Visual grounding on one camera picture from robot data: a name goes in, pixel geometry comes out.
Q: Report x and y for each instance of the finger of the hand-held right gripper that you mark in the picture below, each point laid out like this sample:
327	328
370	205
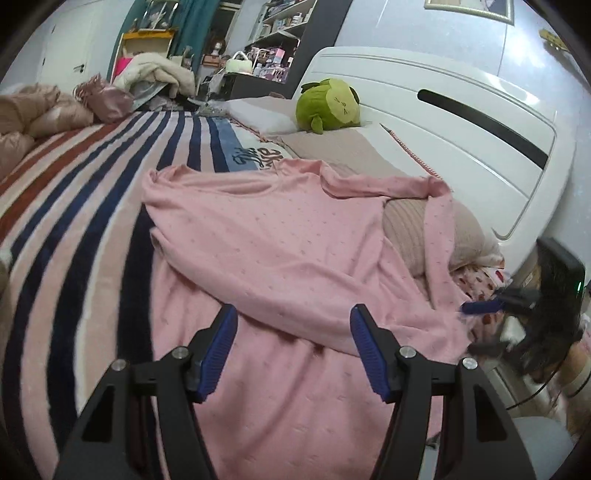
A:
482	305
487	347

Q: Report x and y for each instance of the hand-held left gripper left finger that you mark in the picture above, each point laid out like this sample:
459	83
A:
216	351

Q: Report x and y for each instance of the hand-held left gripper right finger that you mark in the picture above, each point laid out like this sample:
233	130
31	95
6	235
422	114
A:
368	347

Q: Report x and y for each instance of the pink dotted knit top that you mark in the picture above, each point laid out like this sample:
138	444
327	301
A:
286	277

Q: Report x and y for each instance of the patterned bed sheet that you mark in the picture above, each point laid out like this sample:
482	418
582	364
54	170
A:
480	286

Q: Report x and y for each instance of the beige knit pillow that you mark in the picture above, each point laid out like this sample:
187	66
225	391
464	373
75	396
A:
415	230

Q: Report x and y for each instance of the white headboard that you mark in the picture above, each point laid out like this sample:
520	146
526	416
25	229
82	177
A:
443	134

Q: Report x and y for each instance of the striped blanket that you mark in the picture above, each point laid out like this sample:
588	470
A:
87	221

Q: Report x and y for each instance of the white pillow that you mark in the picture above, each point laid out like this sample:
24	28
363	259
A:
263	113

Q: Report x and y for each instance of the green plush toy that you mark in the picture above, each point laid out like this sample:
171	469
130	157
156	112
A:
328	105

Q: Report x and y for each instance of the shiny pink cloth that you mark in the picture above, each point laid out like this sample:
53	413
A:
104	97

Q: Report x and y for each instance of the cream fleece blanket pile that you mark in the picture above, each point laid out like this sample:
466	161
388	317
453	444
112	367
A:
154	76

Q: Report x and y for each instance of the white handbag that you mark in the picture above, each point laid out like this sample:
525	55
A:
239	63

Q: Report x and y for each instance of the beige puffy comforter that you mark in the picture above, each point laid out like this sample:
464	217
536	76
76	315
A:
27	120

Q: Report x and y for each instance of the dark shelving unit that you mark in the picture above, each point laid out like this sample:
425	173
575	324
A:
265	44

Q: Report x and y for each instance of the teal curtain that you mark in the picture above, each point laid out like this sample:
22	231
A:
194	25

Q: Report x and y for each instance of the framed wall picture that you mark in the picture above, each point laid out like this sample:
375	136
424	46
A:
471	8

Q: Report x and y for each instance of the yellow frame stand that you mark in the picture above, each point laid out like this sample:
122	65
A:
141	44

